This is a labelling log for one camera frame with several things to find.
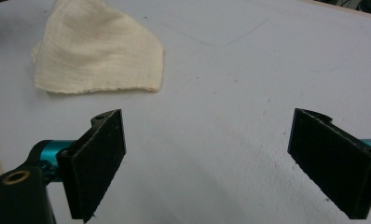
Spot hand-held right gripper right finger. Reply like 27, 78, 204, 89
287, 107, 371, 220

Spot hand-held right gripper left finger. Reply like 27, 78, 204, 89
56, 108, 127, 224

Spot cream printed cloth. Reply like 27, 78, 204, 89
31, 0, 165, 95

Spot dark background equipment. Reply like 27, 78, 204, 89
317, 0, 371, 17

